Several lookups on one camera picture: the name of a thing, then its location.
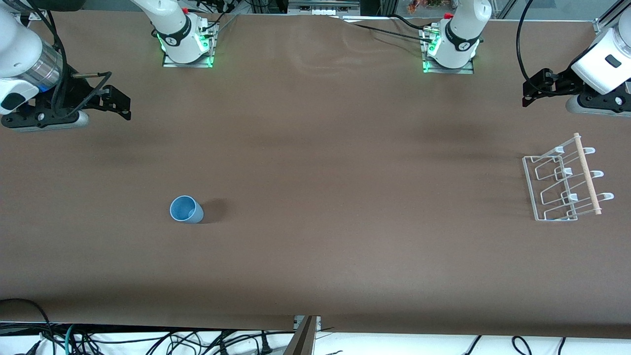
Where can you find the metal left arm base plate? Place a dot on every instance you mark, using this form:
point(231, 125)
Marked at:
point(466, 70)

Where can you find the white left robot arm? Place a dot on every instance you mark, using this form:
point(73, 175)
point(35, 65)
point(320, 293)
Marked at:
point(461, 39)

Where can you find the aluminium frame profile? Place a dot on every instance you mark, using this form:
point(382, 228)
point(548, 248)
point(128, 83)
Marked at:
point(609, 17)

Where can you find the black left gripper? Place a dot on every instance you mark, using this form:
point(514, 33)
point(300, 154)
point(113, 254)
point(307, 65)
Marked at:
point(563, 82)

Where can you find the brown table cover sheet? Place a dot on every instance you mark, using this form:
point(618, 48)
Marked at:
point(315, 197)

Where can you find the blue plastic cup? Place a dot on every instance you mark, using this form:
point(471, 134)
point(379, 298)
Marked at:
point(186, 209)

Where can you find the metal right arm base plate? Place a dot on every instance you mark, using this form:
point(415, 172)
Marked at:
point(170, 63)

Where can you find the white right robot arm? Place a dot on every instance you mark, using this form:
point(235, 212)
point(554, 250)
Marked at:
point(172, 24)

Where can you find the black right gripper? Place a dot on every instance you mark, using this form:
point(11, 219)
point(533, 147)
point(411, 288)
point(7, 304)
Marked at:
point(74, 93)

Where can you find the white power strip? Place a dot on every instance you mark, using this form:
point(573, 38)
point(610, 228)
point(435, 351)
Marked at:
point(320, 10)

